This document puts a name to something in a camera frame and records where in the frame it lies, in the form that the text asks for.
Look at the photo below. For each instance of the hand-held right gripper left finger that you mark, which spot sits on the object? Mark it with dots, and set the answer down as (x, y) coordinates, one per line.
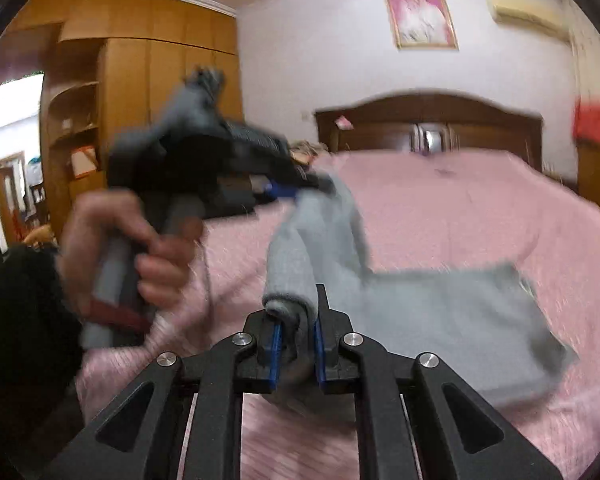
(275, 355)

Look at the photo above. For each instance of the pink floral bedspread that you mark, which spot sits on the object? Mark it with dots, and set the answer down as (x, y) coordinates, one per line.
(455, 210)

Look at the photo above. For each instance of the light wooden wardrobe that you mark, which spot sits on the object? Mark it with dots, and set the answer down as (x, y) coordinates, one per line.
(170, 60)

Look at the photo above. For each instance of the person's left forearm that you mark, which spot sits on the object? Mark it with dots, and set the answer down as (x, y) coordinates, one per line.
(20, 335)

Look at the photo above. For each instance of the red cloth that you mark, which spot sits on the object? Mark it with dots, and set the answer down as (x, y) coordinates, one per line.
(597, 122)

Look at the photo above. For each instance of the wooden door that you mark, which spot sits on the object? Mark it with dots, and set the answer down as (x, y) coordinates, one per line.
(10, 195)

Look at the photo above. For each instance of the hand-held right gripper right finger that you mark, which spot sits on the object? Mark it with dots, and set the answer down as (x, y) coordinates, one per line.
(321, 350)

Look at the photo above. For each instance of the grey pants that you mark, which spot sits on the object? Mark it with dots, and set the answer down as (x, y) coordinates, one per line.
(455, 320)

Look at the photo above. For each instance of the dark wooden headboard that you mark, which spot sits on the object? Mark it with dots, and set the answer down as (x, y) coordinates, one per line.
(380, 125)

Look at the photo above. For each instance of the patterned cloth pile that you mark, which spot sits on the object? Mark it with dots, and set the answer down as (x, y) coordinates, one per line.
(307, 152)

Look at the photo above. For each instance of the white red-edged box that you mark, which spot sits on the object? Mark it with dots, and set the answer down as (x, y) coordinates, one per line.
(84, 161)

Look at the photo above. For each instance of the wall air conditioner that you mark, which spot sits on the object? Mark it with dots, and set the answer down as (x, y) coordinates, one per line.
(525, 15)

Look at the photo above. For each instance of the pink paper tag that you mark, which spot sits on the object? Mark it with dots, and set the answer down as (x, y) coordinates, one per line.
(343, 123)

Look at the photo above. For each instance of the person's left hand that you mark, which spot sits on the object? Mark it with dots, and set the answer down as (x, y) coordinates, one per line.
(105, 220)

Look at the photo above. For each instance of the gold framed wall picture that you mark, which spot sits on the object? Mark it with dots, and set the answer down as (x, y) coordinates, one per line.
(420, 20)

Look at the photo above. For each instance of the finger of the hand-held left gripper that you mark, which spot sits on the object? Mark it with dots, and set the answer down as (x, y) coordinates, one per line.
(282, 192)
(312, 180)

